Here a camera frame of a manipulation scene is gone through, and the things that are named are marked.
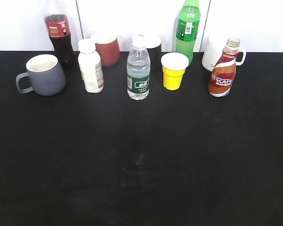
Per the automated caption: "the black cup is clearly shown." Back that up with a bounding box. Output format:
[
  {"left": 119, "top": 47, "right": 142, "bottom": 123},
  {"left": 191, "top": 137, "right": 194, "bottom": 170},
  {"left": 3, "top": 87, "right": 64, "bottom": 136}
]
[{"left": 134, "top": 34, "right": 162, "bottom": 73}]

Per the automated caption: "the clear water bottle green label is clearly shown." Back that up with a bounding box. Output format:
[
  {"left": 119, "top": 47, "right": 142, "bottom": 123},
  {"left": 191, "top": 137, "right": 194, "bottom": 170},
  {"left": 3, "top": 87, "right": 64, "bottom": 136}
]
[{"left": 127, "top": 34, "right": 150, "bottom": 100}]

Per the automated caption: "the white plastic milk bottle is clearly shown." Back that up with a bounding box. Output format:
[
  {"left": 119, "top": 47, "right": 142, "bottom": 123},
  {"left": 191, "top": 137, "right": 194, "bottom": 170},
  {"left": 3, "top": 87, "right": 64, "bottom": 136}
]
[{"left": 78, "top": 39, "right": 104, "bottom": 93}]

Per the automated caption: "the white ceramic mug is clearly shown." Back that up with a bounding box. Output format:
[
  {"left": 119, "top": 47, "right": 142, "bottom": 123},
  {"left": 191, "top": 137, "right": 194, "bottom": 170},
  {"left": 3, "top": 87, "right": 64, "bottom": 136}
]
[{"left": 201, "top": 35, "right": 247, "bottom": 73}]

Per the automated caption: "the yellow paper cup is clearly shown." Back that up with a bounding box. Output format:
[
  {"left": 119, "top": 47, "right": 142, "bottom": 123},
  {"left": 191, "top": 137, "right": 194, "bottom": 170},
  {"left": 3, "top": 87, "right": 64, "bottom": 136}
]
[{"left": 161, "top": 52, "right": 189, "bottom": 90}]

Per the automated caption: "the dark red cup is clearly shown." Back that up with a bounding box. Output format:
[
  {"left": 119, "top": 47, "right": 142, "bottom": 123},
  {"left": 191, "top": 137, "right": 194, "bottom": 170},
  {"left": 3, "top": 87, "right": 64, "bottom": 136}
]
[{"left": 90, "top": 31, "right": 120, "bottom": 67}]

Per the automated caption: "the Nescafe coffee bottle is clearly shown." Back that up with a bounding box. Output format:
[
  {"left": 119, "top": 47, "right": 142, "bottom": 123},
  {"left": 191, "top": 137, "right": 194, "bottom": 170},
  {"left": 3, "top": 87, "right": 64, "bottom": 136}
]
[{"left": 208, "top": 37, "right": 240, "bottom": 97}]

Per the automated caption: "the grey ceramic mug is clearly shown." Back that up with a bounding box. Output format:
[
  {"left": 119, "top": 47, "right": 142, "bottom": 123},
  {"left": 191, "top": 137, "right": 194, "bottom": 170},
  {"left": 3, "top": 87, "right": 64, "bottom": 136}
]
[{"left": 16, "top": 54, "right": 66, "bottom": 96}]

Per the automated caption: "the cola bottle red label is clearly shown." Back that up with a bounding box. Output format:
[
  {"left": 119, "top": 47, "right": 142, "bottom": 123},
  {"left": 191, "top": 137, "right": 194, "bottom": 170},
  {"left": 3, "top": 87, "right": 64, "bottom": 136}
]
[{"left": 43, "top": 0, "right": 75, "bottom": 69}]

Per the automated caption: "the green sprite bottle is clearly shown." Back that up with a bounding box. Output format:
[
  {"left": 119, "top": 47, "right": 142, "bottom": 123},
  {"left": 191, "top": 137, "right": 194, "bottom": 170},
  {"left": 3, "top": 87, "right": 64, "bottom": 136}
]
[{"left": 175, "top": 0, "right": 201, "bottom": 65}]

